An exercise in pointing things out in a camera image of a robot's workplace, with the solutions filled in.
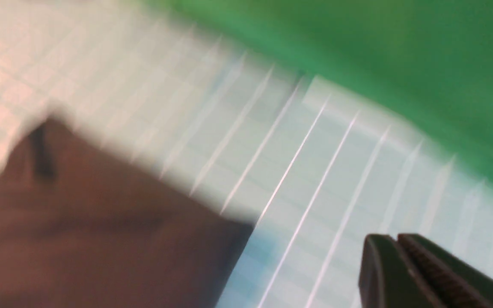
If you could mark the dark gray long-sleeve top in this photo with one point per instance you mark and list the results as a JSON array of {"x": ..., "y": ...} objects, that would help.
[{"x": 82, "y": 228}]

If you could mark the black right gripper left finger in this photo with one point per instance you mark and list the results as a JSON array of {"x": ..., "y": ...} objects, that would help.
[{"x": 389, "y": 279}]

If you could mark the green checkered tablecloth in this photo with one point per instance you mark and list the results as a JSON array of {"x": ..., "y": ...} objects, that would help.
[{"x": 318, "y": 167}]

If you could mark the green backdrop cloth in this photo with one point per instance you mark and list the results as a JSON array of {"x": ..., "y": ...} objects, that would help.
[{"x": 430, "y": 61}]

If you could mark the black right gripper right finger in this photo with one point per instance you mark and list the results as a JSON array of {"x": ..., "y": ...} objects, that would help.
[{"x": 458, "y": 284}]

